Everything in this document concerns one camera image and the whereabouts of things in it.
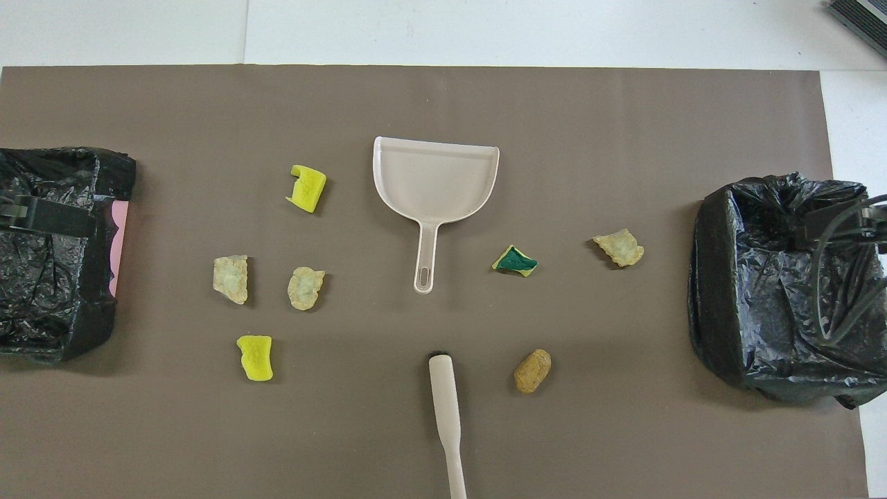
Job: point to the brown sponge lump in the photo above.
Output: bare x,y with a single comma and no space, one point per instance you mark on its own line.
532,371

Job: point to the notched yellow sponge piece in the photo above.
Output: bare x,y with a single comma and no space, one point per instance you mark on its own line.
312,190

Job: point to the left black bag bin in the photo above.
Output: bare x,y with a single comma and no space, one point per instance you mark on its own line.
48,298

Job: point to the pink plastic bin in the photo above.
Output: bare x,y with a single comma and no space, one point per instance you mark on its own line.
119,242

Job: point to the beige brush with black bristles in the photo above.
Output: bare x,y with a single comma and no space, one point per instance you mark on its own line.
443,395

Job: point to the green and yellow sponge piece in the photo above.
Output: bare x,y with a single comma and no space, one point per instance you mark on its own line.
516,260

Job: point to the brown paper table mat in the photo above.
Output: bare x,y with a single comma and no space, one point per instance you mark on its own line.
416,104

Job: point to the dark grey ribbed device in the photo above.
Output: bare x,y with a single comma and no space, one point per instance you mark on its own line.
863,17

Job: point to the black bag lined trash bin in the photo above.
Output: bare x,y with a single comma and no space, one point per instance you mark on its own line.
762,312

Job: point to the beige plastic dustpan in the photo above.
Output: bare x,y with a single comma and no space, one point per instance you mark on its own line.
433,180

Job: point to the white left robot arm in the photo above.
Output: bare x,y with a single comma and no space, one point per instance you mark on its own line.
48,216

